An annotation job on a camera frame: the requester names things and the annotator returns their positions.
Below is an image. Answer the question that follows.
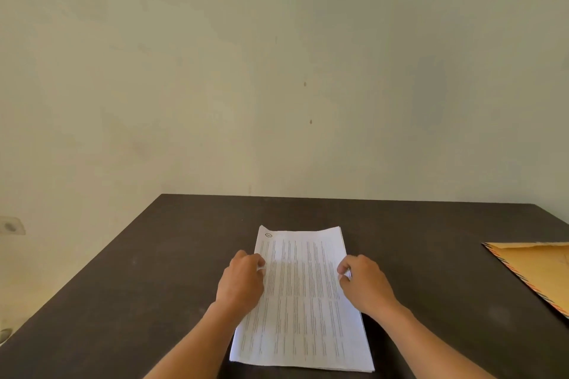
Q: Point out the person's right hand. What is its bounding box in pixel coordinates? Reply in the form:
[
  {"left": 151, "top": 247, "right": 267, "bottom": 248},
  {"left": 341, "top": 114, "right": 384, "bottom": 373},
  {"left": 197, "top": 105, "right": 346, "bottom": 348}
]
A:
[{"left": 336, "top": 254, "right": 413, "bottom": 327}]

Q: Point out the person's left hand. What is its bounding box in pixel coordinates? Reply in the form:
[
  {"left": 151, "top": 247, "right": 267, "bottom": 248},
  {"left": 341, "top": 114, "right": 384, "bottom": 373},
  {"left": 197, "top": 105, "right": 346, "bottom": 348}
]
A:
[{"left": 215, "top": 249, "right": 267, "bottom": 327}]

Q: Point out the white paper with circled mark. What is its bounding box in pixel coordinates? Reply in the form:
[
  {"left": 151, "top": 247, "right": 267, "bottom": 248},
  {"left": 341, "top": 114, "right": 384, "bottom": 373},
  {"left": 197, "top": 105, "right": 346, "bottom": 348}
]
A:
[{"left": 229, "top": 225, "right": 376, "bottom": 374}]

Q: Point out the brown envelope with striped border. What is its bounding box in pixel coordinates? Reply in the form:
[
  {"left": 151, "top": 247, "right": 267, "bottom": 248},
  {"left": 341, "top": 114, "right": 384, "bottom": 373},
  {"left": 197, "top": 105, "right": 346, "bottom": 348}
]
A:
[{"left": 482, "top": 240, "right": 569, "bottom": 320}]

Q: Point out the person's right forearm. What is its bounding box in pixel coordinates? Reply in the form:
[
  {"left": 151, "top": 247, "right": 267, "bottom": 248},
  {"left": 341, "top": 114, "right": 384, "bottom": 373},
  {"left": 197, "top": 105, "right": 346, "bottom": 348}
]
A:
[{"left": 380, "top": 306, "right": 498, "bottom": 379}]

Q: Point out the person's left forearm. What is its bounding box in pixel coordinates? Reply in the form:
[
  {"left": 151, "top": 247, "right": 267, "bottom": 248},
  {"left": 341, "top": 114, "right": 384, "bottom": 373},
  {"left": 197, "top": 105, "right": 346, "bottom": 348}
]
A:
[{"left": 142, "top": 301, "right": 245, "bottom": 379}]

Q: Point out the white wall socket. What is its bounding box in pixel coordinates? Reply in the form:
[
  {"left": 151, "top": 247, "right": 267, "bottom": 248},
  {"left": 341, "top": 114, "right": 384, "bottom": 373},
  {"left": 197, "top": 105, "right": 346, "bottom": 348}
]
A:
[{"left": 0, "top": 216, "right": 27, "bottom": 236}]

